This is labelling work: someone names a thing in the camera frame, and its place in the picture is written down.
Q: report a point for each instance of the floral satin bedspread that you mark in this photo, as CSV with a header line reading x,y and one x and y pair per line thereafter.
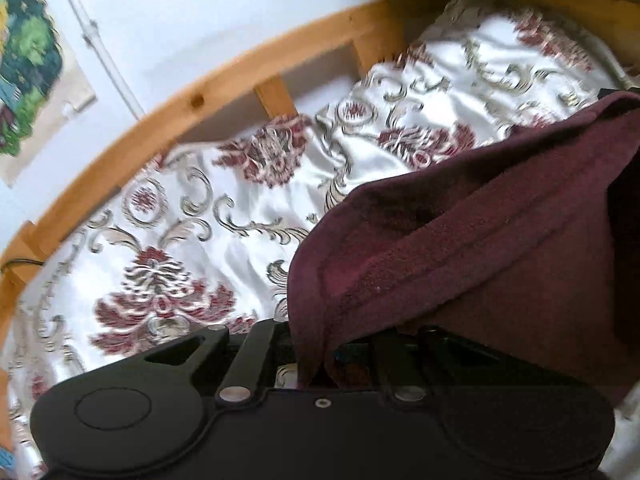
x,y
200,220

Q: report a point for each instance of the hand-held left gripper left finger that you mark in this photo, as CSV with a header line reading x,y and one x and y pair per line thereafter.
x,y
250,355

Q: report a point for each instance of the cartoon figure wall poster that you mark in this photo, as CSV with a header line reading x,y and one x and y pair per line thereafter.
x,y
30,75

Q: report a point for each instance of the maroon sweater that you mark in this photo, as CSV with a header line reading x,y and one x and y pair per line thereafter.
x,y
475,260

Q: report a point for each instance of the wooden bed frame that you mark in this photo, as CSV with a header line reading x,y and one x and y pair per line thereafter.
x,y
240,85

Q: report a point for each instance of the white wall pipe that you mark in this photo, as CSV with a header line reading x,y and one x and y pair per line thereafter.
x,y
97,40

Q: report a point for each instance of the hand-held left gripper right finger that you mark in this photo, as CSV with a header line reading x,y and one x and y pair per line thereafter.
x,y
395,360

